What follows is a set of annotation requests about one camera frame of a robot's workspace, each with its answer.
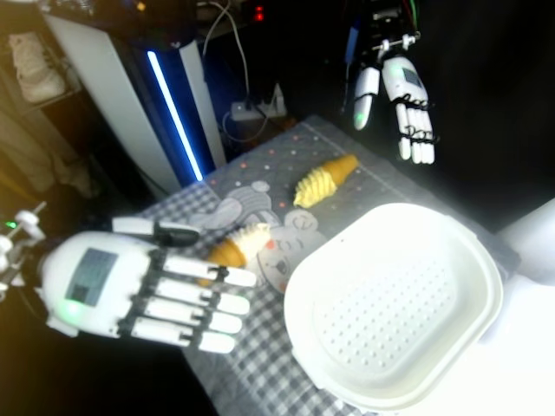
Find yellow swirl toy ice cream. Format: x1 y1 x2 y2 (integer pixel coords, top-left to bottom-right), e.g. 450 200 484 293
292 154 360 210

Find white swirl toy ice cream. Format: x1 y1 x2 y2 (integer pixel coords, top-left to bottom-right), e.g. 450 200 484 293
197 223 272 287

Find white shoes on shelf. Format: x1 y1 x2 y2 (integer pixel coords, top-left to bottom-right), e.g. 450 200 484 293
8 32 67 104

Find white perforated plastic basin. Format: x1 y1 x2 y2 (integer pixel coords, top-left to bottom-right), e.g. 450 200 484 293
284 202 505 411

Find grey quilt with bear print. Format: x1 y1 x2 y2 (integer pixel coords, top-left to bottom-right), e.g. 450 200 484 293
138 114 521 416

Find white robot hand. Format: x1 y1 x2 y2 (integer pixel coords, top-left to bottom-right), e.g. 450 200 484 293
351 55 438 166
36 216 259 354

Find blue stick-shaped object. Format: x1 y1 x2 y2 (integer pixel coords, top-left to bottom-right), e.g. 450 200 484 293
345 15 361 62

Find black device with red lights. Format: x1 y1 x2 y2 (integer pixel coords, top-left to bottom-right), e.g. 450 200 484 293
240 0 272 25

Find white power strip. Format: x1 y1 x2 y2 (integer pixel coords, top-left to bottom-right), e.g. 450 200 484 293
229 100 288 122

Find white plug adapter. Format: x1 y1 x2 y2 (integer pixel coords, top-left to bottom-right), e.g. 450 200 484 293
267 84 287 109

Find white tower with blue light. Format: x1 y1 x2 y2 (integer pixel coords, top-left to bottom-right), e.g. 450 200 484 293
42 12 229 196

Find white cable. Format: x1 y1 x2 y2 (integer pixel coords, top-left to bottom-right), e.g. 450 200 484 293
201 0 252 109

